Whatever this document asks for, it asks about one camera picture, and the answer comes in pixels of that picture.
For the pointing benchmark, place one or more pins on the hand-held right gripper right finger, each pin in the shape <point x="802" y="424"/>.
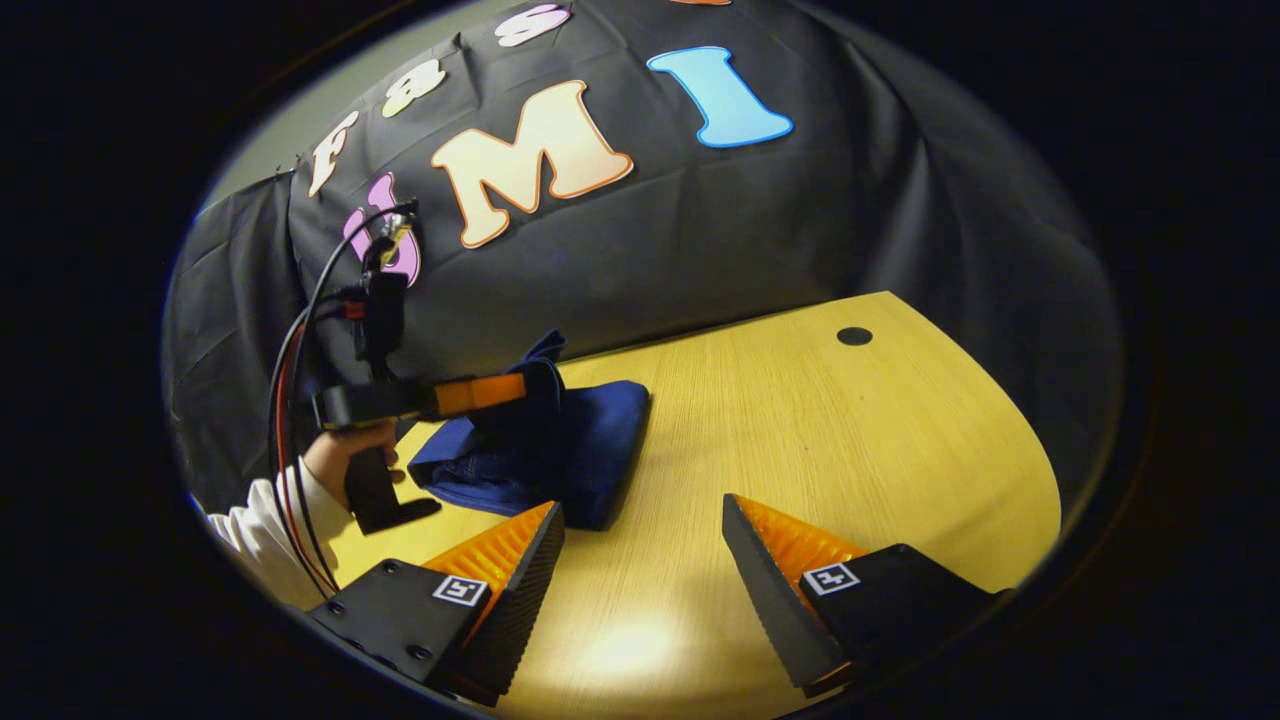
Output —
<point x="770" y="600"/>

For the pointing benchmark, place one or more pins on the blue denim jeans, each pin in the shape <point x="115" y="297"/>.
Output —
<point x="590" y="440"/>

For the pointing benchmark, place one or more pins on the black backdrop cloth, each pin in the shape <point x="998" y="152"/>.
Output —
<point x="700" y="230"/>

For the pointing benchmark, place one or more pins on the black round table grommet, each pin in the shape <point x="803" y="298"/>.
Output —
<point x="854" y="336"/>

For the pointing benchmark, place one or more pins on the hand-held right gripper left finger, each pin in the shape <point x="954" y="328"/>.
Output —
<point x="525" y="590"/>

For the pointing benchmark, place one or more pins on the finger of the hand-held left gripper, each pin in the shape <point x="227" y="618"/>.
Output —
<point x="480" y="394"/>

